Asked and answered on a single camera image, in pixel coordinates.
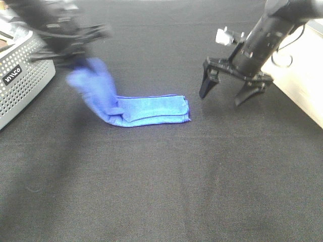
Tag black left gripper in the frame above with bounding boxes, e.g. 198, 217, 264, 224
28, 9, 113, 68

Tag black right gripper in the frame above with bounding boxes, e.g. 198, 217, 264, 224
199, 57, 274, 106

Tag blue microfibre towel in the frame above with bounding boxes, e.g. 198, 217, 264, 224
67, 58, 191, 128

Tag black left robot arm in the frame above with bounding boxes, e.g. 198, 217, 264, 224
5, 1, 112, 67

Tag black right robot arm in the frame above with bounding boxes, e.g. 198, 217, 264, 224
199, 1, 322, 106

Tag grey perforated laundry basket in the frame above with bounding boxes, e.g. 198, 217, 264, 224
0, 10, 57, 131

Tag white plastic storage box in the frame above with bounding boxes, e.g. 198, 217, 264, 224
262, 25, 322, 127

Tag grey towel in basket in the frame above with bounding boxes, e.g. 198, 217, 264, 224
1, 14, 29, 43

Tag brown and yellow folded cloths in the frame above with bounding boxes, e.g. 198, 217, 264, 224
1, 31, 14, 52

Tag black table cover cloth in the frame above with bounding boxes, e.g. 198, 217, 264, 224
1, 1, 322, 241

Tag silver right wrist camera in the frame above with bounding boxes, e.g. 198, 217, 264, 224
215, 26, 246, 46

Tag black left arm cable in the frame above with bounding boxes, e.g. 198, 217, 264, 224
32, 25, 86, 41

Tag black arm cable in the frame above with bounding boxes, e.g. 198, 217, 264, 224
32, 25, 86, 41
270, 24, 306, 68

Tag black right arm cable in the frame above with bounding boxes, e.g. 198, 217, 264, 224
270, 24, 306, 68

